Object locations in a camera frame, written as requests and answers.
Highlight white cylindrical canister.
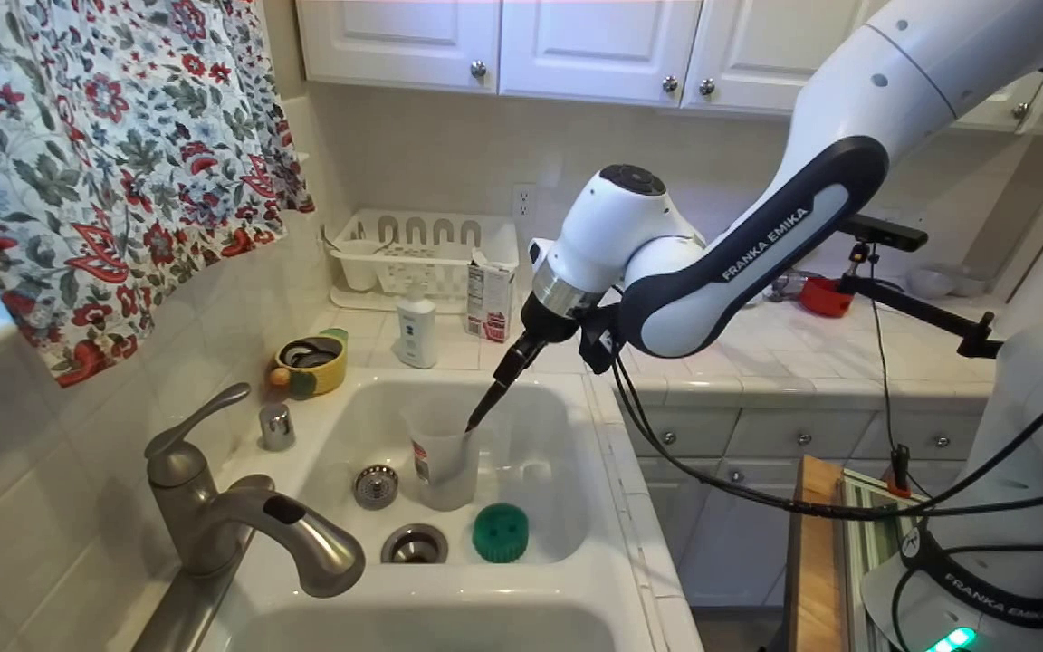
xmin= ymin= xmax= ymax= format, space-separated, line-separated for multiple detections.
xmin=400 ymin=300 xmax=439 ymax=369

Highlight floral curtain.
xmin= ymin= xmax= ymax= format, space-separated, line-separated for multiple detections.
xmin=0 ymin=0 xmax=310 ymax=388

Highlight small metal cup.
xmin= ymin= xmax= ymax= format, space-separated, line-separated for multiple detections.
xmin=257 ymin=401 xmax=295 ymax=452

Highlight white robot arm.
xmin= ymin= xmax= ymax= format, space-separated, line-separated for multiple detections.
xmin=521 ymin=0 xmax=1043 ymax=652

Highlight white lower cabinets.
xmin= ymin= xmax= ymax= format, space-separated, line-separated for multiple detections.
xmin=622 ymin=391 xmax=980 ymax=608

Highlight white carton with red print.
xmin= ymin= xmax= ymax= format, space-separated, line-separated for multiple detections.
xmin=462 ymin=224 xmax=519 ymax=342

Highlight white upper cabinets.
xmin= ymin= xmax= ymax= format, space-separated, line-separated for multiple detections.
xmin=297 ymin=0 xmax=1043 ymax=138

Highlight white double sink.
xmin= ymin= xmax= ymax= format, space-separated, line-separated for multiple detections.
xmin=200 ymin=371 xmax=701 ymax=652

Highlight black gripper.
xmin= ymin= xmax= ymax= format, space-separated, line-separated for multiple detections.
xmin=521 ymin=298 xmax=579 ymax=347

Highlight metal sink drain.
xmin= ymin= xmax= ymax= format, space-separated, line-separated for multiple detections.
xmin=381 ymin=521 xmax=450 ymax=564

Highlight metal faucet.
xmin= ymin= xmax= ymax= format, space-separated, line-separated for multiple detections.
xmin=129 ymin=379 xmax=365 ymax=652

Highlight metal sink stopper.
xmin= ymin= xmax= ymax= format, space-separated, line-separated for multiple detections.
xmin=351 ymin=463 xmax=400 ymax=510

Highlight white dish rack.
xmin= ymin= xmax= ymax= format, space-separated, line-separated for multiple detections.
xmin=322 ymin=209 xmax=519 ymax=306

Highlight green round scrubber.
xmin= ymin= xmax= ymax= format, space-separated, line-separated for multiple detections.
xmin=472 ymin=504 xmax=528 ymax=560

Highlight red bowl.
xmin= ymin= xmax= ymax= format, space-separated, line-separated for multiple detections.
xmin=797 ymin=273 xmax=851 ymax=317

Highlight white cabinets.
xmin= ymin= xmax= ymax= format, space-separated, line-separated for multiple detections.
xmin=622 ymin=391 xmax=980 ymax=608
xmin=297 ymin=0 xmax=1043 ymax=138

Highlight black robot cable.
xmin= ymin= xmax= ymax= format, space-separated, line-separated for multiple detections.
xmin=605 ymin=347 xmax=1043 ymax=523

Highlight black camera on stand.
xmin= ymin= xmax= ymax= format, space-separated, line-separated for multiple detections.
xmin=838 ymin=213 xmax=1001 ymax=358

